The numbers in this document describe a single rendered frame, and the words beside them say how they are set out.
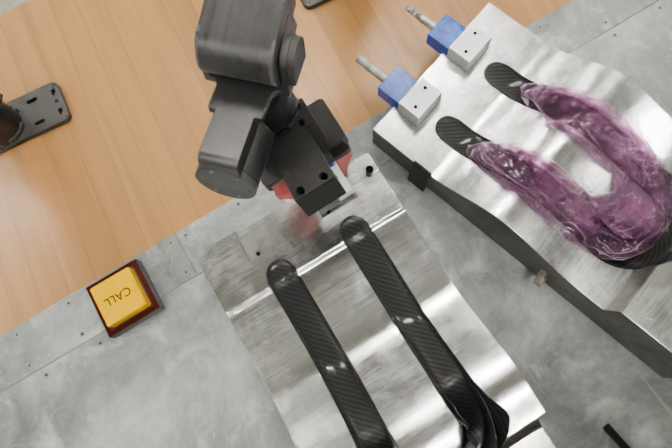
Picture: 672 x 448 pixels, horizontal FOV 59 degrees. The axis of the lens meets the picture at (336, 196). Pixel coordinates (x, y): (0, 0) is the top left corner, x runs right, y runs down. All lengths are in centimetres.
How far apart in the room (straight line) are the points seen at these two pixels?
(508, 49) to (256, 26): 49
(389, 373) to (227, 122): 37
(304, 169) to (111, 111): 49
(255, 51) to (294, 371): 41
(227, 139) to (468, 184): 39
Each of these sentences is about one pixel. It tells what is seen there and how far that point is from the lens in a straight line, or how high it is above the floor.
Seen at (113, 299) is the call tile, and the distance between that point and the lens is 87.
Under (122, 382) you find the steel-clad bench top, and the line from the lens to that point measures 90.
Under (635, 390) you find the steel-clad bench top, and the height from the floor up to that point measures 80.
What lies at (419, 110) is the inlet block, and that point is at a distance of 82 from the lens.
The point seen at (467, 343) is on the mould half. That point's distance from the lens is 73.
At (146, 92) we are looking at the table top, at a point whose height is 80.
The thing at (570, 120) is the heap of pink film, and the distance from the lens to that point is 82.
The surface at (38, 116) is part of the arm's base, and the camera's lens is 102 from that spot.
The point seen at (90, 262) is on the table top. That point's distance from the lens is 93.
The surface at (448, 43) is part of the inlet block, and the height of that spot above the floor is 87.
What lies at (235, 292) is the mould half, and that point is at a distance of 76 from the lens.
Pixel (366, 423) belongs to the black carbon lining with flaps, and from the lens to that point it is 72.
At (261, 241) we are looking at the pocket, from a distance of 79.
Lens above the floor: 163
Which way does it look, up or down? 75 degrees down
